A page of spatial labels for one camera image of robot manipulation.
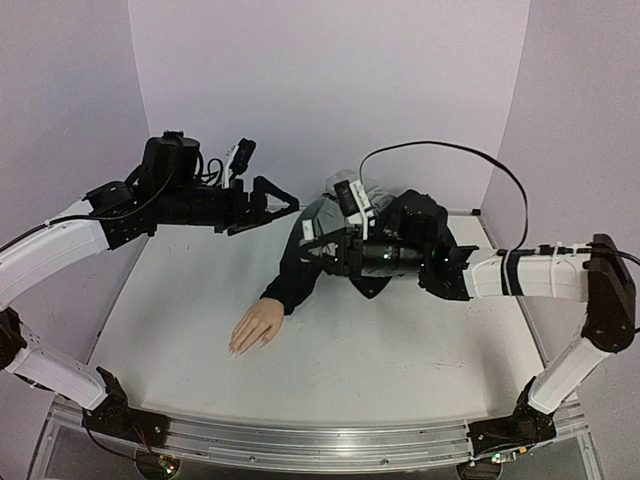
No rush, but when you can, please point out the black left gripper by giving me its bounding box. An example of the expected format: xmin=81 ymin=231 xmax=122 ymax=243
xmin=159 ymin=174 xmax=305 ymax=237

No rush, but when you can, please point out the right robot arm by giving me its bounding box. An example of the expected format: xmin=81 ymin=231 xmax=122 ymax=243
xmin=299 ymin=221 xmax=637 ymax=415

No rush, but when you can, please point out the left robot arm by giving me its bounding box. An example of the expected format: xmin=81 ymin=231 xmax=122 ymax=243
xmin=1 ymin=131 xmax=299 ymax=437

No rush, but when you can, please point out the black grey jacket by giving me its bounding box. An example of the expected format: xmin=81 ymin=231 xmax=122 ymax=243
xmin=260 ymin=169 xmax=462 ymax=317

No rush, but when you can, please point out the mannequin hand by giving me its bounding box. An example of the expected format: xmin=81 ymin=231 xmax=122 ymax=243
xmin=229 ymin=298 xmax=285 ymax=356

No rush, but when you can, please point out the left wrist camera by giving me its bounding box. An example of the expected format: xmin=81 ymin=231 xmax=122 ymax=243
xmin=222 ymin=138 xmax=257 ymax=188

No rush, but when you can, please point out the black right camera cable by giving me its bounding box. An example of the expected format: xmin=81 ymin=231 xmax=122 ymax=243
xmin=358 ymin=140 xmax=530 ymax=251

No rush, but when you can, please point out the aluminium front rail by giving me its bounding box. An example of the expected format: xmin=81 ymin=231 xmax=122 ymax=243
xmin=51 ymin=399 xmax=601 ymax=479

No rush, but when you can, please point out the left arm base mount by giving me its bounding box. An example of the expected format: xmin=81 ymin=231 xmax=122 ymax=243
xmin=82 ymin=367 xmax=179 ymax=479

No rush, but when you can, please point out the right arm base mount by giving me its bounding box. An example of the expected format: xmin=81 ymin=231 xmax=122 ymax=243
xmin=466 ymin=389 xmax=557 ymax=461

